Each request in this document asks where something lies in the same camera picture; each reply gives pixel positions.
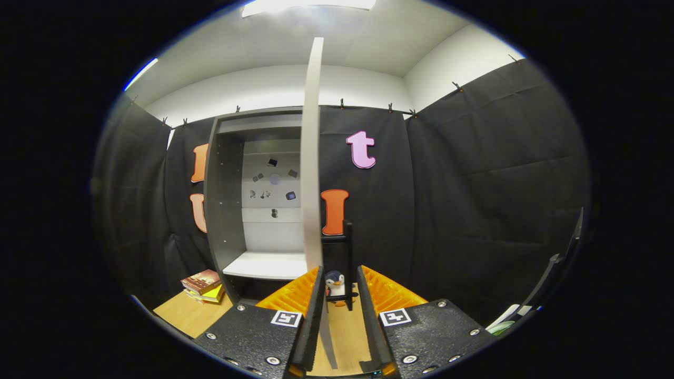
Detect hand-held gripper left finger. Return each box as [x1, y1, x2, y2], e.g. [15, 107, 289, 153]
[192, 266, 325, 379]

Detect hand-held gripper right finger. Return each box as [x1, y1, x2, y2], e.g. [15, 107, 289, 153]
[357, 265, 495, 379]

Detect dark grey shoe cabinet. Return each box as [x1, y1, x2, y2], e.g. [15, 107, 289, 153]
[203, 106, 316, 306]

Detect beige shoe cabinet door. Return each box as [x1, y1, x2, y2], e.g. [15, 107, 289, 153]
[300, 37, 339, 369]

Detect penguin plush toy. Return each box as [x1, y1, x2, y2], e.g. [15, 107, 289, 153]
[324, 271, 356, 307]

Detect black metal rack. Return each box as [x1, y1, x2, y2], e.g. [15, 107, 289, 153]
[321, 220, 354, 311]

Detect yellow book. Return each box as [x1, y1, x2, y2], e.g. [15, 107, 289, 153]
[184, 284, 226, 304]

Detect brown cover book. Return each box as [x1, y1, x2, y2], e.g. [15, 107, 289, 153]
[181, 270, 223, 294]

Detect white sheet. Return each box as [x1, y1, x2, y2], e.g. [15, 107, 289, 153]
[485, 304, 532, 336]

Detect black backdrop cloth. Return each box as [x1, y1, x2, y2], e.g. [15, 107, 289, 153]
[92, 55, 590, 327]

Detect narrow ceiling light strip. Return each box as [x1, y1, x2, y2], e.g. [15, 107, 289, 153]
[124, 58, 158, 91]

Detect rectangular ceiling light panel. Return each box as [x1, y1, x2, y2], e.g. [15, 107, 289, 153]
[242, 0, 377, 18]

